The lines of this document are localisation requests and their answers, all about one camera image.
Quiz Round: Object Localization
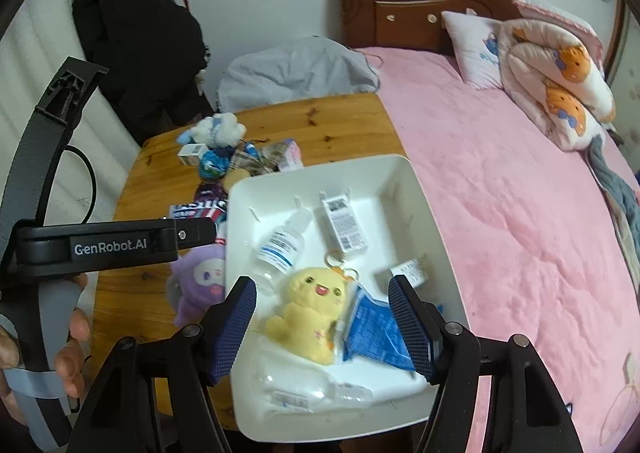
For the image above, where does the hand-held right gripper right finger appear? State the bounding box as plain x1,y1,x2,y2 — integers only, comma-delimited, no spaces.
387,274,583,453

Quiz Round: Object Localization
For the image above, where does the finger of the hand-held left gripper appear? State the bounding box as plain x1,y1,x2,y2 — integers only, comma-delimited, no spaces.
159,219,218,260

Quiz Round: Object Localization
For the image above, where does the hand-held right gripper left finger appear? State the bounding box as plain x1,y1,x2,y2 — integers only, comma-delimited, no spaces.
70,275,258,453

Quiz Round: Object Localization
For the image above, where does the blue foil packet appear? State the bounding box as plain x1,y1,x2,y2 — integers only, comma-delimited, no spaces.
341,282,426,374

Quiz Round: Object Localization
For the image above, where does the purple mint tin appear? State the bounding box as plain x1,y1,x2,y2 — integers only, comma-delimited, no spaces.
194,182,227,201

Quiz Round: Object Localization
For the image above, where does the purple plush toy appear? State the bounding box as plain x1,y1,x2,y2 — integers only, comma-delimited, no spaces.
167,243,228,328

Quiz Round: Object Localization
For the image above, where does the small white box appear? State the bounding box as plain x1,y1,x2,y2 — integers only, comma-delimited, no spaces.
389,257,431,290

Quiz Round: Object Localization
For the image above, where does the yellow chick plush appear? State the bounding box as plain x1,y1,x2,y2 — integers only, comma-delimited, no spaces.
264,253,362,365

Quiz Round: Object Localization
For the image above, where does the white box with green print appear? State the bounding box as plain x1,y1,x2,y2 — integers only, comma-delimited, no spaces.
176,143,209,166

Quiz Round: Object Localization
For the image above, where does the clear bottle with label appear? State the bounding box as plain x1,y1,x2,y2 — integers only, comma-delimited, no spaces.
255,210,315,284

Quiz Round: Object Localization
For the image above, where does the plaid fabric bow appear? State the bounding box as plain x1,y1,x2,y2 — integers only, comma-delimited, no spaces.
227,140,288,179

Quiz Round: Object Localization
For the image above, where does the white plastic tray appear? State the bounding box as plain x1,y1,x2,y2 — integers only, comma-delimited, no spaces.
226,154,471,444

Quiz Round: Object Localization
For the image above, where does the clear plastic bottle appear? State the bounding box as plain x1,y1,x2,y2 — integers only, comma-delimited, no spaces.
250,358,376,416

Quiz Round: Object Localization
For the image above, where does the white and blue plush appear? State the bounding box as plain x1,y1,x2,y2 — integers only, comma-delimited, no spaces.
179,112,247,145

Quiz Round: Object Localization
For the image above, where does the white and purple box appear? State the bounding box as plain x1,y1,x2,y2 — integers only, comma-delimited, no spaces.
320,192,369,254

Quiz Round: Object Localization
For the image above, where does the person's left hand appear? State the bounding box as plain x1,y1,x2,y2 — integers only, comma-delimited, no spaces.
0,273,92,426

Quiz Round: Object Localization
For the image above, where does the pink bed sheet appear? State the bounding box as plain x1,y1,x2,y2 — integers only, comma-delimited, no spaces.
355,46,640,453

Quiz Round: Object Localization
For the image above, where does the white curtain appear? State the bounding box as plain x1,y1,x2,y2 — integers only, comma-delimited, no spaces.
0,0,146,314

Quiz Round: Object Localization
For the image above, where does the black jacket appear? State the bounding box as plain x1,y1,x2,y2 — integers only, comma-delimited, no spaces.
72,0,211,126

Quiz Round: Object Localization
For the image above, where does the grey knitted cloth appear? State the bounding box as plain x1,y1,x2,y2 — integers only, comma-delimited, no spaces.
585,133,640,274

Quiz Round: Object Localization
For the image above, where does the rolled bear print quilt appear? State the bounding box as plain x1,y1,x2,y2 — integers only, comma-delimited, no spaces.
497,18,617,153

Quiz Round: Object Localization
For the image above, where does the white pillow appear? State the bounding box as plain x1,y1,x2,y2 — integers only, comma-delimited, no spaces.
441,8,506,91

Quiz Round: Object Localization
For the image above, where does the wooden headboard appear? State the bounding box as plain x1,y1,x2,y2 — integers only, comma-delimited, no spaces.
336,0,526,56

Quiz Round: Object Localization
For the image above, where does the black cable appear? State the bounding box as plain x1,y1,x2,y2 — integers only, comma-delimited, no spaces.
64,144,98,224

